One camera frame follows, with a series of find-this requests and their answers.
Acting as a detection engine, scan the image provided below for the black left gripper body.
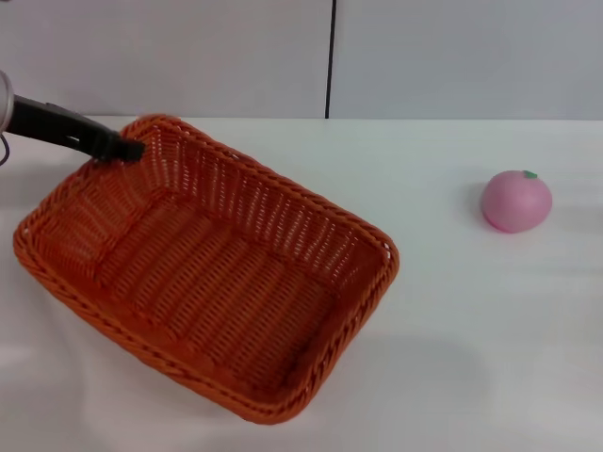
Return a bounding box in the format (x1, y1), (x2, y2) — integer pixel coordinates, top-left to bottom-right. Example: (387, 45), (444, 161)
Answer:
(10, 93), (122, 160)

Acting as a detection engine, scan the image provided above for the orange woven plastic basket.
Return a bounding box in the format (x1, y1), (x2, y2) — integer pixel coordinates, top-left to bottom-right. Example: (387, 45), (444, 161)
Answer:
(12, 113), (401, 425)

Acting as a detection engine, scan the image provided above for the pink toy peach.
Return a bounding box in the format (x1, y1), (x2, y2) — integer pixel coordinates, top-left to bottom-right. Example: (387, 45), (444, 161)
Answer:
(480, 169), (553, 234)

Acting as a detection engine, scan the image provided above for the black wall seam strip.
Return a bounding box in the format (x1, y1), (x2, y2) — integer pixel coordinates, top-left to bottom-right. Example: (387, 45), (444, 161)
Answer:
(323, 0), (338, 120)

